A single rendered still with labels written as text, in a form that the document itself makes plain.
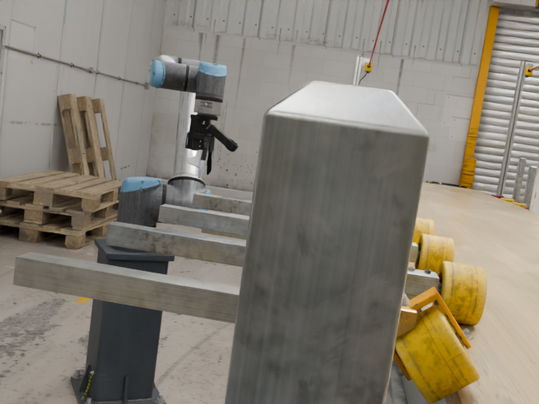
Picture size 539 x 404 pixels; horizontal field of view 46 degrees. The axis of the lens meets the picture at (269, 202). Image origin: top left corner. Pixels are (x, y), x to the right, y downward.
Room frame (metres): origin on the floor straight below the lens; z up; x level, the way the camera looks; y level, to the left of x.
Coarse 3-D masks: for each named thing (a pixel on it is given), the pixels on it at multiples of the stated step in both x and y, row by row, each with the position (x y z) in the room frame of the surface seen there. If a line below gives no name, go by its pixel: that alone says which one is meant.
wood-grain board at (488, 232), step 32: (448, 192) 3.63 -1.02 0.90; (480, 192) 4.10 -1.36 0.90; (448, 224) 1.99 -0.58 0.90; (480, 224) 2.13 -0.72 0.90; (512, 224) 2.28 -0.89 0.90; (480, 256) 1.44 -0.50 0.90; (512, 256) 1.51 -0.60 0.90; (512, 288) 1.12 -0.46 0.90; (480, 320) 0.86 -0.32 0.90; (512, 320) 0.89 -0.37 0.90; (480, 352) 0.72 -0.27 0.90; (512, 352) 0.73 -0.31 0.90; (480, 384) 0.61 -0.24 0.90; (512, 384) 0.62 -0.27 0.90
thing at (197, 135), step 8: (192, 120) 2.06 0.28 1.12; (200, 120) 2.04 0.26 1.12; (208, 120) 2.04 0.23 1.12; (216, 120) 2.04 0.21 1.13; (192, 128) 2.05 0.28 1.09; (200, 128) 2.04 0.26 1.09; (192, 136) 2.02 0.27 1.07; (200, 136) 2.02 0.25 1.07; (208, 136) 2.02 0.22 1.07; (192, 144) 2.03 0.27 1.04; (200, 144) 2.02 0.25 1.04
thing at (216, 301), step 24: (24, 264) 0.62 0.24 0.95; (48, 264) 0.62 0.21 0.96; (72, 264) 0.63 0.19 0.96; (96, 264) 0.64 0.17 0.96; (48, 288) 0.62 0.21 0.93; (72, 288) 0.62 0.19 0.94; (96, 288) 0.62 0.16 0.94; (120, 288) 0.61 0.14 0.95; (144, 288) 0.61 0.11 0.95; (168, 288) 0.61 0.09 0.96; (192, 288) 0.61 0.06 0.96; (216, 288) 0.61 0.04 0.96; (192, 312) 0.60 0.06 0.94; (216, 312) 0.60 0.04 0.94
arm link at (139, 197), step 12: (132, 180) 2.32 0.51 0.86; (144, 180) 2.32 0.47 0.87; (156, 180) 2.35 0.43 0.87; (120, 192) 2.35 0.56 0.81; (132, 192) 2.31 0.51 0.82; (144, 192) 2.32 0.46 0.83; (156, 192) 2.34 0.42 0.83; (120, 204) 2.34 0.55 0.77; (132, 204) 2.31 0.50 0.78; (144, 204) 2.31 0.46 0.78; (156, 204) 2.32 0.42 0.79; (120, 216) 2.33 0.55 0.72; (132, 216) 2.31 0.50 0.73; (144, 216) 2.32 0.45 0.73; (156, 216) 2.34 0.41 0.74
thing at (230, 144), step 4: (212, 124) 2.04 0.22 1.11; (208, 128) 2.04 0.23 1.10; (212, 128) 2.03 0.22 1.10; (216, 128) 2.03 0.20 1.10; (212, 132) 2.03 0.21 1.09; (216, 132) 2.03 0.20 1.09; (220, 132) 2.03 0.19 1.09; (216, 136) 2.03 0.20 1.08; (220, 136) 2.03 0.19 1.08; (224, 136) 2.03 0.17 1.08; (220, 140) 2.03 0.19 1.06; (224, 140) 2.03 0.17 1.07; (228, 140) 2.03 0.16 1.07; (232, 140) 2.04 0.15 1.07; (224, 144) 2.03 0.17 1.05; (228, 144) 2.03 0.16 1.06; (232, 144) 2.03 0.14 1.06; (236, 144) 2.04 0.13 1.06; (228, 148) 2.04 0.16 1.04; (232, 148) 2.03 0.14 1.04; (236, 148) 2.04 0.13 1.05
